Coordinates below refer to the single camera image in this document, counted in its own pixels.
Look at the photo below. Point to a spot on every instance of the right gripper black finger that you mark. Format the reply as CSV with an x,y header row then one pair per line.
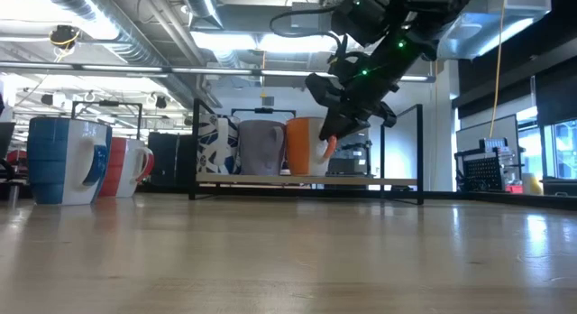
x,y
330,128
349,126

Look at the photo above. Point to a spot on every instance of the yellow-orange and white mug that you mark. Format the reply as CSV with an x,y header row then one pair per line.
x,y
299,147

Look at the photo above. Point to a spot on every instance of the grey mug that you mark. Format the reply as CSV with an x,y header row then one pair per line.
x,y
261,149

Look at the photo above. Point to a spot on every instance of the blue patterned white mug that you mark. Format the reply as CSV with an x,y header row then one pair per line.
x,y
216,147

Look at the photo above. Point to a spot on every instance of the red and white mug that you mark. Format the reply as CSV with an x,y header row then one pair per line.
x,y
128,169

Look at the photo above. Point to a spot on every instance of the blue and white mug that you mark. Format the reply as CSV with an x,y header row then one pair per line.
x,y
49,160

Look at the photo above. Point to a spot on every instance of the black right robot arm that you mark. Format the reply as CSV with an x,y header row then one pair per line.
x,y
405,16

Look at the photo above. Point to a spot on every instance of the bright ceiling light panel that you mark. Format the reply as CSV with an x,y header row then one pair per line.
x,y
252,42

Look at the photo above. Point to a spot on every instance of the white board panel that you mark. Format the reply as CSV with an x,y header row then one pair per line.
x,y
478,131

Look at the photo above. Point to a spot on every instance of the black pegboard crate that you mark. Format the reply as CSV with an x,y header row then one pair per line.
x,y
482,172

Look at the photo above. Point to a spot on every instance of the dark cabinet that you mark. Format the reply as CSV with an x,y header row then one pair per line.
x,y
169,160

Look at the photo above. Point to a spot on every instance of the red container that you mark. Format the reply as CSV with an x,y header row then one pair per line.
x,y
514,189

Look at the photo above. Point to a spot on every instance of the yellow container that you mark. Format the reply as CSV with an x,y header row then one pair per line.
x,y
533,185

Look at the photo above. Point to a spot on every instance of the long horizontal light bar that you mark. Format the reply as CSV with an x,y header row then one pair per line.
x,y
121,68

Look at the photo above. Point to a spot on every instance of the red chair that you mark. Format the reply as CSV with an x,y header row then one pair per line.
x,y
18,158

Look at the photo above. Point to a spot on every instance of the dark monitor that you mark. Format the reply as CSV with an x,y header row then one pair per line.
x,y
5,138

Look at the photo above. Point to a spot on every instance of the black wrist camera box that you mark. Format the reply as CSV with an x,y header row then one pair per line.
x,y
322,89

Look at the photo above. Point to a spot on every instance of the black frame wooden shelf rack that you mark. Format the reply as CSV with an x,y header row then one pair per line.
x,y
360,180

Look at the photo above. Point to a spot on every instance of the silver box ventilation duct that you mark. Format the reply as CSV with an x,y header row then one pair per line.
x,y
496,25

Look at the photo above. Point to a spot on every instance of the corrugated silver ceiling duct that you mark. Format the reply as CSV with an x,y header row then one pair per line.
x,y
203,7
135,48

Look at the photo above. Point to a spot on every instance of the grey metal post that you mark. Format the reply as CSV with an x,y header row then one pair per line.
x,y
14,196

